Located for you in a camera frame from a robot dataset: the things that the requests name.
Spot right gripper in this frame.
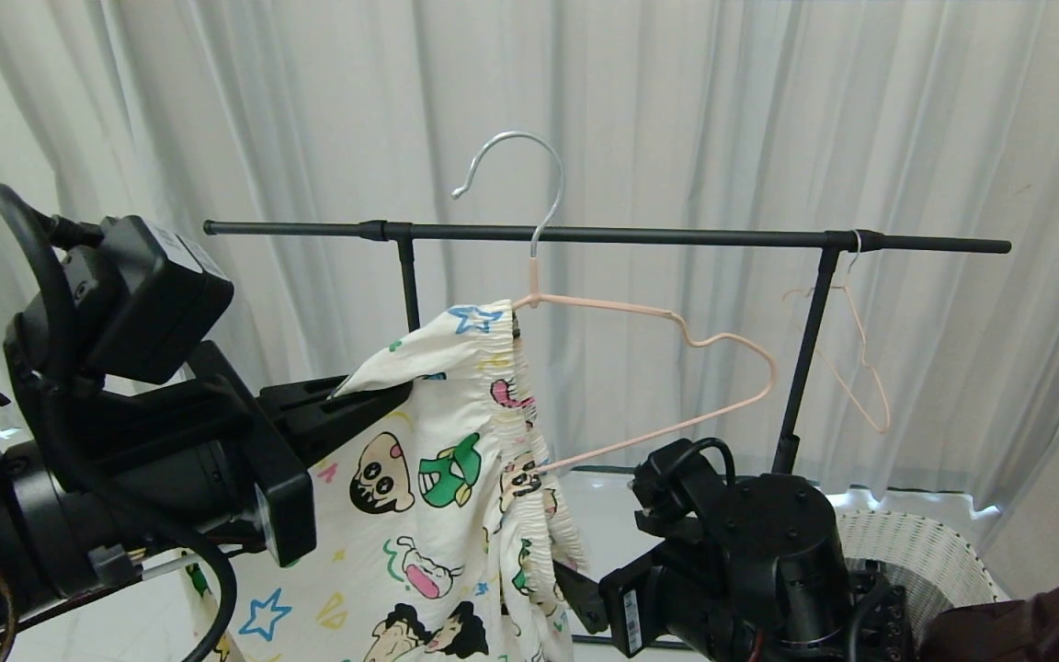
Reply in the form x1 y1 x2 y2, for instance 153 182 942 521
598 542 733 658

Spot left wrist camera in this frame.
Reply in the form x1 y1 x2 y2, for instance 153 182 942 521
4 214 255 433

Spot pink clothes hanger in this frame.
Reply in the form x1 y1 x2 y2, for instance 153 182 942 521
451 131 779 479
782 232 892 435

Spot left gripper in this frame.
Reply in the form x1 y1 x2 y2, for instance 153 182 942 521
1 342 413 599

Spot white curtain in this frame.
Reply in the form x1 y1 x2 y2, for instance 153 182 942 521
0 0 1059 516

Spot black clothes rack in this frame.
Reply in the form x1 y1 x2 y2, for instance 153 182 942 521
203 219 1013 649

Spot white laundry basket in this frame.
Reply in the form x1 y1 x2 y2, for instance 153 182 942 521
837 510 1013 645

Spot cream printed shorts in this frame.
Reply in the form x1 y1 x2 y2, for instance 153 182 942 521
182 299 586 662

